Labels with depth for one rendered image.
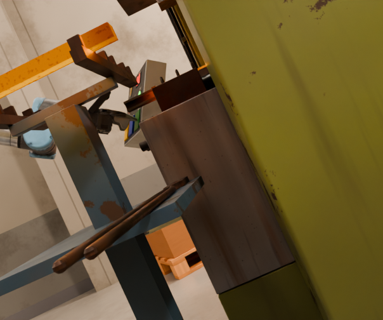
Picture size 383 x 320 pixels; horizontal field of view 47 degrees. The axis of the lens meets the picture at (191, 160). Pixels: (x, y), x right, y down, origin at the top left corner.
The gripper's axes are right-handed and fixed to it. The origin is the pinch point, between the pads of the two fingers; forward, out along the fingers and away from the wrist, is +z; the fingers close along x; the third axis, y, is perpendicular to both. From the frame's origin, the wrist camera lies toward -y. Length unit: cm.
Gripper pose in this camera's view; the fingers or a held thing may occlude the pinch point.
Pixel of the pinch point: (133, 117)
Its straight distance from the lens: 173.3
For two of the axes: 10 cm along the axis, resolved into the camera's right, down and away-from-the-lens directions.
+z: 9.4, 1.1, 3.1
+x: 3.2, -1.5, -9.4
